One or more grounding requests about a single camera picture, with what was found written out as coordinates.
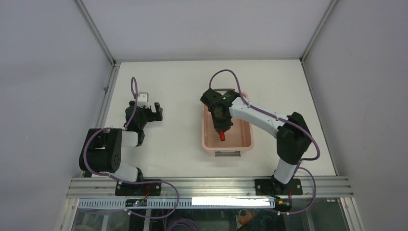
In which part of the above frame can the pink plastic bin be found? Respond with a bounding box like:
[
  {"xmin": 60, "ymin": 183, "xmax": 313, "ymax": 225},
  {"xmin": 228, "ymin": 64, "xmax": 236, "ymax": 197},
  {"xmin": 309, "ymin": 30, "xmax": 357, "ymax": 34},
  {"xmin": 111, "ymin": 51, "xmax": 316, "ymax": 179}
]
[{"xmin": 202, "ymin": 89, "xmax": 254, "ymax": 157}]

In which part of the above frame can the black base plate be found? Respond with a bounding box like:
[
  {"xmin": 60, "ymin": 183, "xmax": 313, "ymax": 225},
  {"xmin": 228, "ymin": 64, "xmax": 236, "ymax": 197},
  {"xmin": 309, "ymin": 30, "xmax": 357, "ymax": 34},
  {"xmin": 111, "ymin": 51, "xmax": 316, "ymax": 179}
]
[
  {"xmin": 254, "ymin": 178, "xmax": 303, "ymax": 196},
  {"xmin": 115, "ymin": 181, "xmax": 162, "ymax": 197}
]

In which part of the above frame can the red handled screwdriver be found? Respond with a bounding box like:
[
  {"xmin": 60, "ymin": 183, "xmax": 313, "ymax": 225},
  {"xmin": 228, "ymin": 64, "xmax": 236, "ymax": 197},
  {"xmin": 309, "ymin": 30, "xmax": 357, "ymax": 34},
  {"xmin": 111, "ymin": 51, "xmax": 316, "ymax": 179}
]
[{"xmin": 218, "ymin": 130, "xmax": 226, "ymax": 141}]

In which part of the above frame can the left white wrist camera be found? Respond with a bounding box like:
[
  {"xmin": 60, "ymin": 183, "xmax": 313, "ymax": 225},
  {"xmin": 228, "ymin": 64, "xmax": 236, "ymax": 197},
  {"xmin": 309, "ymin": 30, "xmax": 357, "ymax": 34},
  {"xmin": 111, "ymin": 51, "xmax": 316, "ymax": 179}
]
[{"xmin": 137, "ymin": 91, "xmax": 151, "ymax": 108}]

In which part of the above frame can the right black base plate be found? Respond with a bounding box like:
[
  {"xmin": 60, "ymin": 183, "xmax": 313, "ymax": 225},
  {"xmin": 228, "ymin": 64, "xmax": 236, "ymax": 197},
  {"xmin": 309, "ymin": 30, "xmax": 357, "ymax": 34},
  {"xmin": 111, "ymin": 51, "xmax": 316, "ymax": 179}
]
[{"xmin": 254, "ymin": 178, "xmax": 303, "ymax": 196}]

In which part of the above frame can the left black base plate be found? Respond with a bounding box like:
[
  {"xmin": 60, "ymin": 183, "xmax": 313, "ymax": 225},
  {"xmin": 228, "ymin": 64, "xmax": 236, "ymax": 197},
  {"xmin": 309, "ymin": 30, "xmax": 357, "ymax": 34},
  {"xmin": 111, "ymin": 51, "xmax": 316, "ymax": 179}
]
[{"xmin": 115, "ymin": 181, "xmax": 162, "ymax": 197}]

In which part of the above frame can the white slotted cable duct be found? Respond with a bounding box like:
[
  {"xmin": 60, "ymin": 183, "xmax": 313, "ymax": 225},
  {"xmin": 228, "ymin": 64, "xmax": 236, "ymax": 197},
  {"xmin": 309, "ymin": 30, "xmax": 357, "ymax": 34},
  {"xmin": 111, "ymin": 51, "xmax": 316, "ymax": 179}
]
[{"xmin": 78, "ymin": 197, "xmax": 275, "ymax": 210}]

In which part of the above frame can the aluminium front rail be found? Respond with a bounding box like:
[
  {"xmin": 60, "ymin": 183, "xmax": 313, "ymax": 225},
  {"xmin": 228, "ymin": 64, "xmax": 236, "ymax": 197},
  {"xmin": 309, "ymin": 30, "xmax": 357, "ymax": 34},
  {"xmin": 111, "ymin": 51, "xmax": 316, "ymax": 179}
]
[{"xmin": 66, "ymin": 176, "xmax": 354, "ymax": 199}]

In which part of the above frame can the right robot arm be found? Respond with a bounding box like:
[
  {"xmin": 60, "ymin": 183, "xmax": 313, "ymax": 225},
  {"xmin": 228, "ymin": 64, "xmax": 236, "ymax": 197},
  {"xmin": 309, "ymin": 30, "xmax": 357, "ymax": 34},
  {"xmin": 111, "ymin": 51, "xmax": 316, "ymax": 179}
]
[{"xmin": 200, "ymin": 88, "xmax": 312, "ymax": 195}]

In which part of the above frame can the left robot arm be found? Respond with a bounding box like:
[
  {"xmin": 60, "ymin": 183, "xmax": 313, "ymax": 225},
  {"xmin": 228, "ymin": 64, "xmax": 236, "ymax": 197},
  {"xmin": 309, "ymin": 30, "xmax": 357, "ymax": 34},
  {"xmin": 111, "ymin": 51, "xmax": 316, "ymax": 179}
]
[{"xmin": 79, "ymin": 101, "xmax": 163, "ymax": 195}]

